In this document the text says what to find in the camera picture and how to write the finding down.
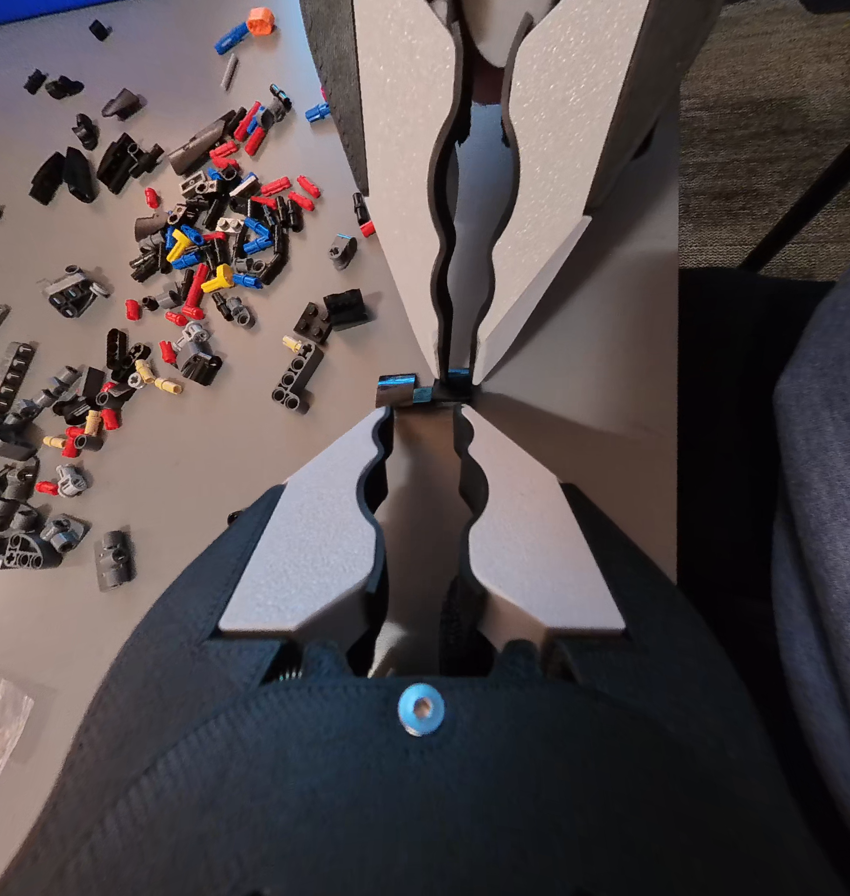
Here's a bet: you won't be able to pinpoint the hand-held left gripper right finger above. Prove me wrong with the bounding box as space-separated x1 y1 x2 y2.
453 405 625 673

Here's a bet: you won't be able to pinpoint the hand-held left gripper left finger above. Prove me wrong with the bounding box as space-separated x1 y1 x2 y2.
218 406 395 676

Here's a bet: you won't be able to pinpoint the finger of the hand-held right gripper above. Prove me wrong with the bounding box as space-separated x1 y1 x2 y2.
465 0 653 386
355 0 465 385

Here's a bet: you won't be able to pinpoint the black small lego connector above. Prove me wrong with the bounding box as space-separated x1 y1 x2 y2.
430 365 476 407

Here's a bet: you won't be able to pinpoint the black thin lego piece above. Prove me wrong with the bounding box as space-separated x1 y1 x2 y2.
374 373 419 410

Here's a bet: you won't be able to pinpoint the pile of small lego pieces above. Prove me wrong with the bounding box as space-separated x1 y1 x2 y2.
0 7 377 596

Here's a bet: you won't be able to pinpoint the dark grey barrel lego connector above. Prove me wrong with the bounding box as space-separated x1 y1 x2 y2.
93 529 134 594

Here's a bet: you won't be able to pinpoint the dark grey L-shaped lego beam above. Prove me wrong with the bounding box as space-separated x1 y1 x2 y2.
270 343 325 415

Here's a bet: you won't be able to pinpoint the dark grey lego slope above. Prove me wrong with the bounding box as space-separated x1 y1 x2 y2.
100 87 148 120

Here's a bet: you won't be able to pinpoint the black grooved lego brick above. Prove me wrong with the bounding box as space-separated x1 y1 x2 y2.
323 287 369 332

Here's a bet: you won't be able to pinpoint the black angled lego connector block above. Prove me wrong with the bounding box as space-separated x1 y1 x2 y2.
96 132 166 196

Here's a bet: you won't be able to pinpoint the black square lego plate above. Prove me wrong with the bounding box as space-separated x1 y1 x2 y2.
292 301 333 344

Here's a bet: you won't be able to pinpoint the black curved lego panel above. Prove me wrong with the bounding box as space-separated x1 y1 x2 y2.
28 149 66 206
63 145 101 205

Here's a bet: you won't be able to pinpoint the long dark grey lego plate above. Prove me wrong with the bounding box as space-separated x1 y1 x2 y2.
0 342 38 438

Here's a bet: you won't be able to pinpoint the grey triangular lego panel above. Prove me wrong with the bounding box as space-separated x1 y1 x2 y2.
44 265 112 321

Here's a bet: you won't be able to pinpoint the black metal table leg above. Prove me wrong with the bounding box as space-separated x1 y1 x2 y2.
738 125 850 273

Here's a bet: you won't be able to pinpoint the person's blue trousers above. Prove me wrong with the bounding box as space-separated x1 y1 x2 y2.
771 262 850 865

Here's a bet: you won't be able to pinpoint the clear plastic bag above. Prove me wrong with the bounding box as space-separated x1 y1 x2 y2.
0 671 35 784

